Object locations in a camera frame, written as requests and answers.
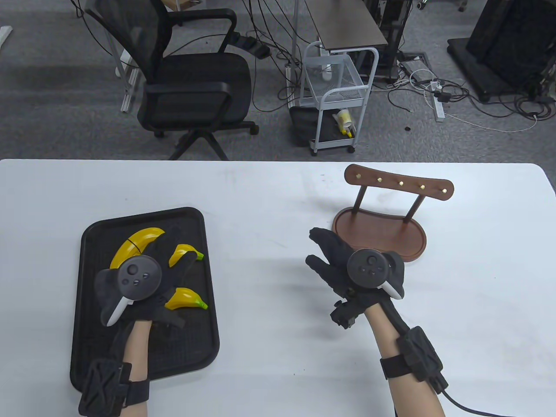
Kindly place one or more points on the person's left hand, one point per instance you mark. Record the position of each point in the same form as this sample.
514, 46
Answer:
173, 243

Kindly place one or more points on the person's right hand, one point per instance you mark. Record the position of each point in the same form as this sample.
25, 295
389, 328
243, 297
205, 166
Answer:
332, 252

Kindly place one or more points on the black elastic band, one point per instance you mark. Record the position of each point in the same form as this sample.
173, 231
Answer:
134, 244

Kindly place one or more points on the person's right forearm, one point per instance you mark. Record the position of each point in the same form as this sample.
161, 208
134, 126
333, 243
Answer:
382, 334

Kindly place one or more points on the grey black handheld controller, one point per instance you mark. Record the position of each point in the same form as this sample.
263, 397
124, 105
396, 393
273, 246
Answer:
139, 276
367, 267

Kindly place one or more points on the brown wooden hook stand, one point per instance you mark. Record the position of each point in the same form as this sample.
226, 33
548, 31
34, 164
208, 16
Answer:
373, 234

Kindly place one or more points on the small yellow bottle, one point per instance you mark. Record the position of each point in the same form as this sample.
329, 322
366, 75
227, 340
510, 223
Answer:
347, 130

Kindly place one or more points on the black floor bin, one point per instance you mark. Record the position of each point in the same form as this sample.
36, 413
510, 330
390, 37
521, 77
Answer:
302, 126

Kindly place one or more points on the black plastic tray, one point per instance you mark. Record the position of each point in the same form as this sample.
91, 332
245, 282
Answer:
95, 347

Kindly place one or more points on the black wrist tracker module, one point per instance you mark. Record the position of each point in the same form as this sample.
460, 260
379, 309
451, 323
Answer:
419, 354
102, 388

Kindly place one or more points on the white yellow paper cup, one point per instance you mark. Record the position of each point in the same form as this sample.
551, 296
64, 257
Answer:
343, 117

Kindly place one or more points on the black mesh office chair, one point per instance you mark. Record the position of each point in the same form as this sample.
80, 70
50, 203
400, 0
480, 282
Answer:
200, 82

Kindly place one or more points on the white power strip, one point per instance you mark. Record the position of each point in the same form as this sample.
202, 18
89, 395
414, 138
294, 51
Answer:
439, 110
287, 87

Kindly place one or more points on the white bottle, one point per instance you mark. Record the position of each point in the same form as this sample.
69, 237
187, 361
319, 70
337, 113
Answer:
326, 74

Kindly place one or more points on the grey floor socket plate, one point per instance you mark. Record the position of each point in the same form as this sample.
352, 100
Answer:
415, 69

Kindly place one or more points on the black power adapter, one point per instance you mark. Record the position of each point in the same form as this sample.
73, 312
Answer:
262, 51

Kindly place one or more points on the dark grey side desk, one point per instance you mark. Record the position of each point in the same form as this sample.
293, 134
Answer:
347, 21

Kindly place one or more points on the brown cardboard box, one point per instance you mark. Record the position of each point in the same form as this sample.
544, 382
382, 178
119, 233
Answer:
180, 4

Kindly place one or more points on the white table leg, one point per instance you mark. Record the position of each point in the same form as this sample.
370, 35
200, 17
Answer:
4, 37

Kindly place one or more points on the black equipment stand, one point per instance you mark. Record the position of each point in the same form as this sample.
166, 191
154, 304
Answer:
508, 43

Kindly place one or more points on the aluminium frame bar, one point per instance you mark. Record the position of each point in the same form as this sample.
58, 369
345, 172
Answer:
129, 93

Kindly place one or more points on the black desk frame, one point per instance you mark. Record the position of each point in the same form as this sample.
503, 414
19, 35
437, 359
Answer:
393, 34

